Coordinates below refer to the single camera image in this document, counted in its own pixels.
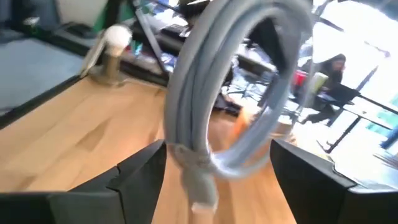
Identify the person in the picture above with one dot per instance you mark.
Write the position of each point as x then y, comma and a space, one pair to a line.
334, 65

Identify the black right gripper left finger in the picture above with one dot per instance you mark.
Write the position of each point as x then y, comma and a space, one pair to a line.
93, 208

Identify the black aluminium table frame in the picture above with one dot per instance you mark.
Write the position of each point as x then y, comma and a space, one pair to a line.
31, 104

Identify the orange plastic bin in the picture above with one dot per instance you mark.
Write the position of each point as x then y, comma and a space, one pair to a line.
244, 121

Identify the black table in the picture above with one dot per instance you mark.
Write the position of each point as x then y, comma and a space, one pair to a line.
340, 91

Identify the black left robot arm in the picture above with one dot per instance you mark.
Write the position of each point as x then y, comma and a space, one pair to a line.
267, 37

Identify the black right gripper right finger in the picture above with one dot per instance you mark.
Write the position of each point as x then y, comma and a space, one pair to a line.
326, 205

